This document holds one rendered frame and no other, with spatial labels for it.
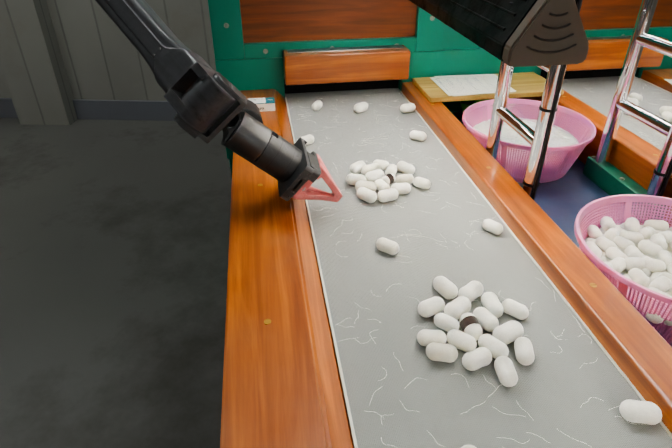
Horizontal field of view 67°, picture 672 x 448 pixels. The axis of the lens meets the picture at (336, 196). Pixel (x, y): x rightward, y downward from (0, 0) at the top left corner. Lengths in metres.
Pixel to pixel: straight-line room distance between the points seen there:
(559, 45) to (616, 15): 1.03
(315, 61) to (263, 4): 0.17
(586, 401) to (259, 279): 0.38
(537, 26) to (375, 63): 0.76
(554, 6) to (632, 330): 0.36
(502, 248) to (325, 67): 0.65
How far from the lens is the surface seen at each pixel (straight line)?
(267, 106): 1.14
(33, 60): 3.33
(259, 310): 0.61
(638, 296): 0.74
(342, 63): 1.22
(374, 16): 1.29
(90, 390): 1.64
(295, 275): 0.65
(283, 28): 1.26
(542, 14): 0.51
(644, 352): 0.64
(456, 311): 0.62
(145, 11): 0.78
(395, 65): 1.25
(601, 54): 1.48
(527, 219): 0.80
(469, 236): 0.78
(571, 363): 0.63
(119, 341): 1.74
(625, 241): 0.85
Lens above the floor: 1.18
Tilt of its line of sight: 31 degrees down
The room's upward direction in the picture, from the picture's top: straight up
